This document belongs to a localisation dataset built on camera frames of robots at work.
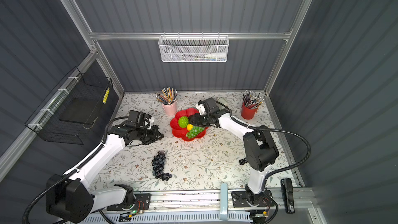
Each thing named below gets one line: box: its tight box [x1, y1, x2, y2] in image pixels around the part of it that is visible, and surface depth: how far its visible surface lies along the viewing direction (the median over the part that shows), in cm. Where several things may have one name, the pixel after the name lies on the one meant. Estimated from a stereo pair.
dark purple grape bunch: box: [151, 150, 173, 181], surface depth 82 cm
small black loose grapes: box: [238, 157, 248, 166], surface depth 86 cm
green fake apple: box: [178, 115, 190, 129], surface depth 98 cm
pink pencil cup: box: [161, 100, 177, 116], surface depth 107 cm
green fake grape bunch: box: [185, 125, 205, 139], surface depth 94 cm
